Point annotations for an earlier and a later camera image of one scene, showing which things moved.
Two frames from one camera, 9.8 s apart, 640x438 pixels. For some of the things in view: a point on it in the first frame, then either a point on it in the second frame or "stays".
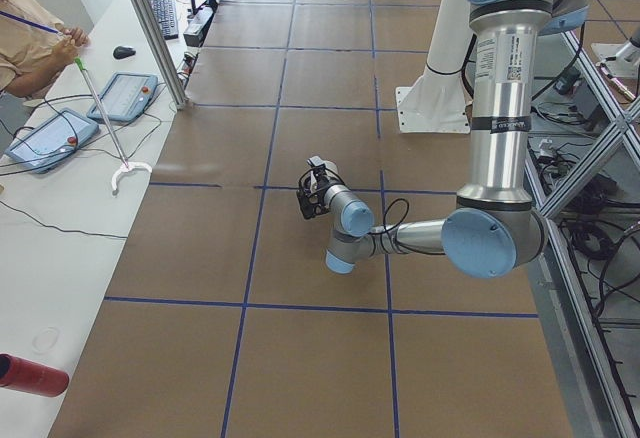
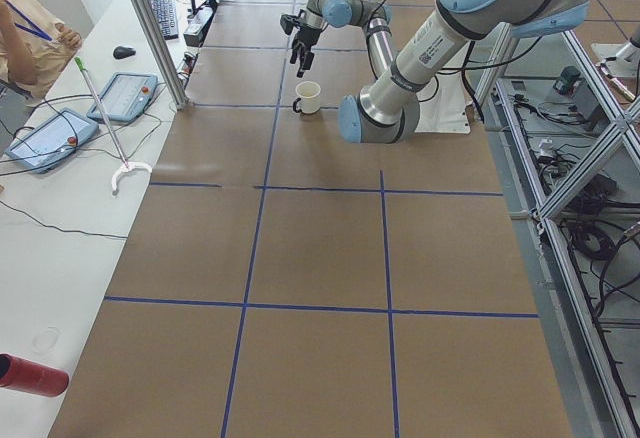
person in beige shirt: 35,46 stays
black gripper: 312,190 → 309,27
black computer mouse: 121,52 stays
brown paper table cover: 224,319 stays
